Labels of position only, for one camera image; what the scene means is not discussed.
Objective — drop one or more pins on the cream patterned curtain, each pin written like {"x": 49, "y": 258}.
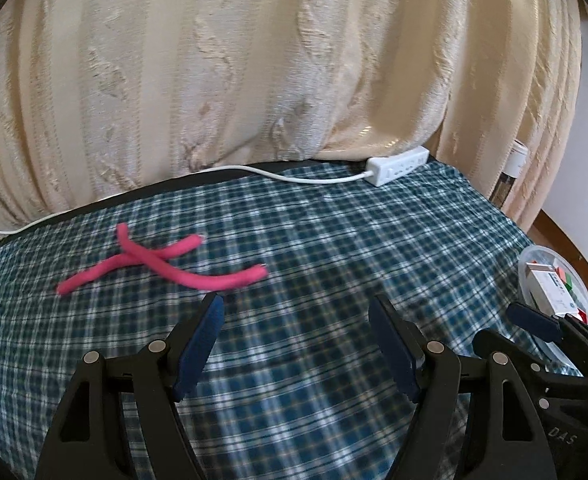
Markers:
{"x": 544, "y": 160}
{"x": 224, "y": 60}

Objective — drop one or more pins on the clear plastic bowl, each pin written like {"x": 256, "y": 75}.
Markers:
{"x": 539, "y": 254}

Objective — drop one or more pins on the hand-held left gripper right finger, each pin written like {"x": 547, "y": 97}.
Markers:
{"x": 394, "y": 347}

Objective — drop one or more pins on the red toy block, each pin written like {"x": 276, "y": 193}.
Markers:
{"x": 584, "y": 316}

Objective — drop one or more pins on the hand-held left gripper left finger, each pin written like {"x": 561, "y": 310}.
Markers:
{"x": 199, "y": 342}

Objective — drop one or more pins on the small white cardboard box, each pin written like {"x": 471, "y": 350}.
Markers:
{"x": 549, "y": 285}

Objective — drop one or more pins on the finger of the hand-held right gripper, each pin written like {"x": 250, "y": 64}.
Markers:
{"x": 504, "y": 345}
{"x": 534, "y": 321}

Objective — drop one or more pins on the green toy block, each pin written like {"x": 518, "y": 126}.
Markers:
{"x": 569, "y": 285}

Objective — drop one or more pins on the white power strip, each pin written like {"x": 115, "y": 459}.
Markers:
{"x": 399, "y": 164}

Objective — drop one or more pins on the plaid tablecloth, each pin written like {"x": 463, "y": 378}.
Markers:
{"x": 324, "y": 240}

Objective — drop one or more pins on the bottle with white cap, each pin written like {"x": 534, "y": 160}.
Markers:
{"x": 511, "y": 165}

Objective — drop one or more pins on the pink pipe cleaner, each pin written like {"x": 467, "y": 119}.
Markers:
{"x": 209, "y": 282}
{"x": 174, "y": 248}

